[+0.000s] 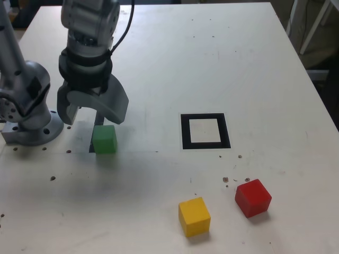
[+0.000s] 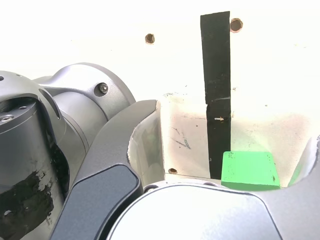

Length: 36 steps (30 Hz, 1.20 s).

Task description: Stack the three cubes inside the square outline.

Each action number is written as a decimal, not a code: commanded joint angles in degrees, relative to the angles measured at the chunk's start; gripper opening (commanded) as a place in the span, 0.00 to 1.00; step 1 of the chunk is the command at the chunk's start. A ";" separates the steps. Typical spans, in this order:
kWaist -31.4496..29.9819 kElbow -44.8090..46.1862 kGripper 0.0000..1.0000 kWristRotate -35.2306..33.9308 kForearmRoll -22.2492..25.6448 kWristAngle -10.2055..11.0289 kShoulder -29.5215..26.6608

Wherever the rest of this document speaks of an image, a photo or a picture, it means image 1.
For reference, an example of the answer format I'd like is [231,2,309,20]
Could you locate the red cube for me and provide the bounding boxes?
[235,178,273,219]

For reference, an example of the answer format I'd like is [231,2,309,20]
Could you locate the green cube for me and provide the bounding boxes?
[92,124,118,155]

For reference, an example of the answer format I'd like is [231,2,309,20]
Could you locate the black tape square outline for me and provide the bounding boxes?
[180,113,231,150]

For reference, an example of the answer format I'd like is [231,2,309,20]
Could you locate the yellow cube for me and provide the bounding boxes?
[178,196,212,238]

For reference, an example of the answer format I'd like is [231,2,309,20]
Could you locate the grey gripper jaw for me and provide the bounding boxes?
[57,81,80,125]
[68,75,130,125]

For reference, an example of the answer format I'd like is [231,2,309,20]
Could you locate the black tape strip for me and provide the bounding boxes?
[89,111,106,153]

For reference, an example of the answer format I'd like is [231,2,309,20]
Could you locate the white metal rack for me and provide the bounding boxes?
[286,0,339,56]

